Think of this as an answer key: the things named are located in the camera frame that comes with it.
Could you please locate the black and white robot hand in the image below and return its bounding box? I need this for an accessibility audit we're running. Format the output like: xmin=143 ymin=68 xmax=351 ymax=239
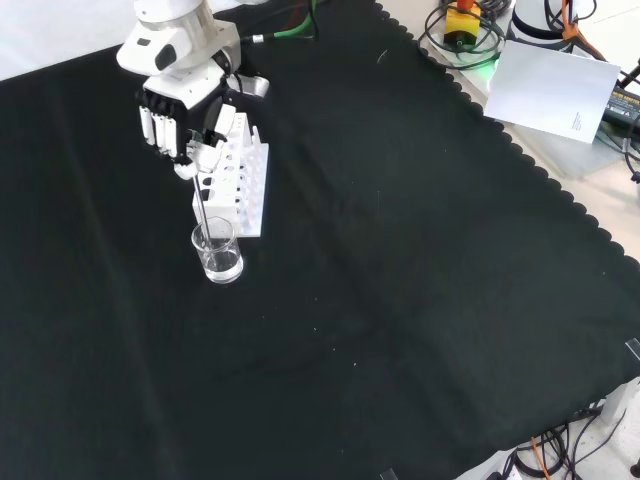
xmin=134 ymin=47 xmax=272 ymax=181

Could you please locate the thin orange floor cable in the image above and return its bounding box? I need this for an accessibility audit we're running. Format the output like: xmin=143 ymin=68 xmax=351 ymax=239
xmin=529 ymin=434 xmax=553 ymax=480

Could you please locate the clear glass beaker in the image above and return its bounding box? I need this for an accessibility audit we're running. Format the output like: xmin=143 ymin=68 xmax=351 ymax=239
xmin=190 ymin=215 xmax=246 ymax=285

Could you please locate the pale white board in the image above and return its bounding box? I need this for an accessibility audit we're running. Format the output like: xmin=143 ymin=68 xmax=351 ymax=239
xmin=483 ymin=39 xmax=623 ymax=147

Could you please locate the green cable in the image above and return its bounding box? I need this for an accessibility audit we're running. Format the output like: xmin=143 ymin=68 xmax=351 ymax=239
xmin=238 ymin=0 xmax=322 ymax=45

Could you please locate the black floor cable bundle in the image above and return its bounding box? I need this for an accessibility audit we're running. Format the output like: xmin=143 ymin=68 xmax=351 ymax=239
xmin=502 ymin=407 xmax=632 ymax=480

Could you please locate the black bench cloth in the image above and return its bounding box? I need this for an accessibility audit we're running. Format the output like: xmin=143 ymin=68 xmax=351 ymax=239
xmin=0 ymin=0 xmax=640 ymax=480

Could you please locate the white bench post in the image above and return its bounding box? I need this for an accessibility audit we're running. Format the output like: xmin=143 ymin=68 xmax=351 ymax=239
xmin=598 ymin=376 xmax=640 ymax=427

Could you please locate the white test tube rack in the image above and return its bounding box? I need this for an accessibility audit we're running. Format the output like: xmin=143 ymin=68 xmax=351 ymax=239
xmin=191 ymin=112 xmax=271 ymax=238

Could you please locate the black coiled cable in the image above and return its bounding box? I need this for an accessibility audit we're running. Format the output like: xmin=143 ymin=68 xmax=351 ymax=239
xmin=418 ymin=0 xmax=507 ymax=70

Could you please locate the clear glass rod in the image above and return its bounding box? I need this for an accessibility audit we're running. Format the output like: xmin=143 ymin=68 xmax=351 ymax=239
xmin=188 ymin=129 xmax=219 ymax=269

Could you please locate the yellow stop button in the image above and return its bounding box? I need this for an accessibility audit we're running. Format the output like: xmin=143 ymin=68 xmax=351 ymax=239
xmin=443 ymin=0 xmax=484 ymax=48

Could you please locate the black power supply box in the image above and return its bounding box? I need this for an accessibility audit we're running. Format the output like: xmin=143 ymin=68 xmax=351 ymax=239
xmin=601 ymin=86 xmax=640 ymax=127

